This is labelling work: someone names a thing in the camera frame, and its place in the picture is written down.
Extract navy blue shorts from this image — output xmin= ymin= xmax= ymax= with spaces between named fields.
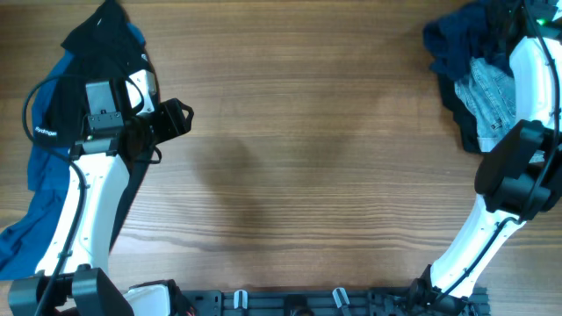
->
xmin=422 ymin=1 xmax=520 ymax=82

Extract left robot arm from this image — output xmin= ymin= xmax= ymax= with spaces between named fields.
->
xmin=8 ymin=78 xmax=194 ymax=315

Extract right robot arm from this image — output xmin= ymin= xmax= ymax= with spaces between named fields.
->
xmin=406 ymin=1 xmax=561 ymax=314

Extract blue t-shirt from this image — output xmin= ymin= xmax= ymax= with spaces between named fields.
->
xmin=0 ymin=21 xmax=148 ymax=282

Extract black folded garment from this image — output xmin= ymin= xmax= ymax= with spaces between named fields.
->
xmin=436 ymin=75 xmax=481 ymax=154

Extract light blue denim jeans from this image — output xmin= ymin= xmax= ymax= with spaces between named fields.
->
xmin=455 ymin=58 xmax=517 ymax=153

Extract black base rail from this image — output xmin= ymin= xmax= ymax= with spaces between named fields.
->
xmin=122 ymin=280 xmax=490 ymax=316

